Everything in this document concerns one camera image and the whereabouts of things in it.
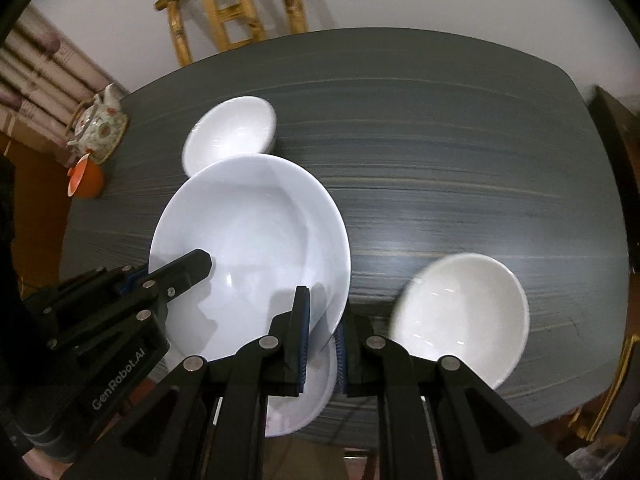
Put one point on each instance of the large floral white plate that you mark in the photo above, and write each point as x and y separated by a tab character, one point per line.
292	412

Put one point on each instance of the medium floral white plate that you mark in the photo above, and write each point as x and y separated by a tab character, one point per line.
250	220

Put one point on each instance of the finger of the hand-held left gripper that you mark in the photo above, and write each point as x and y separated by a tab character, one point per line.
134	279
185	270

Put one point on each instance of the small pink patterned bowl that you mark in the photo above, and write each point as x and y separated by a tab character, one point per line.
230	127

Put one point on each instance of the striped beige curtain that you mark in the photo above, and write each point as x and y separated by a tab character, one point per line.
45	70

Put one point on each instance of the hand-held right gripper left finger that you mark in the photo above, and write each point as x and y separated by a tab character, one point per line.
303	350

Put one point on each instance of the brown wooden cabinet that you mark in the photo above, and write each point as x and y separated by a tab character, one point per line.
40	220

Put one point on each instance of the orange cup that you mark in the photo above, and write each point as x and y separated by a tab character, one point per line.
90	182

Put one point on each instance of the large white bowl small flower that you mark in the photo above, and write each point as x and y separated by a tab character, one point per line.
460	315

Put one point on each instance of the bamboo chair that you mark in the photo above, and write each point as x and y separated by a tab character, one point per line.
612	390
179	35

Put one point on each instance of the dark wooden side cabinet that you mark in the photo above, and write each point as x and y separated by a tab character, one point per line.
615	160

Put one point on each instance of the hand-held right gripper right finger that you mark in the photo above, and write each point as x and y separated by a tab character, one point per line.
341	365

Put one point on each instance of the floral ceramic teapot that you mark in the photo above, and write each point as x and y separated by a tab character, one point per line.
100	127

